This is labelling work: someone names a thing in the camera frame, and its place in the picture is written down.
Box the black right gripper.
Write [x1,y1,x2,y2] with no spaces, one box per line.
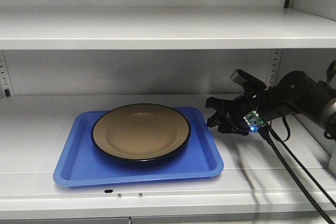
[205,88,268,136]

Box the beige plate with black rim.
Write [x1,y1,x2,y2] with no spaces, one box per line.
[92,103,191,161]

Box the blue plastic tray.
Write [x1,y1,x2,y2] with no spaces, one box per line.
[53,107,224,187]

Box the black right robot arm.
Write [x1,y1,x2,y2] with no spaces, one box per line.
[206,62,335,140]

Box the white upper cabinet shelf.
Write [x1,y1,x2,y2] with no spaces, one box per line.
[1,7,335,50]

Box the green circuit board right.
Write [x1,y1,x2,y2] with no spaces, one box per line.
[243,111,266,132]

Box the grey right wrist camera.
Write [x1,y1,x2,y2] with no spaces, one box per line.
[230,69,266,91]

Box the black braided cable right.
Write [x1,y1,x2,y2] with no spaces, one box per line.
[261,129,334,224]

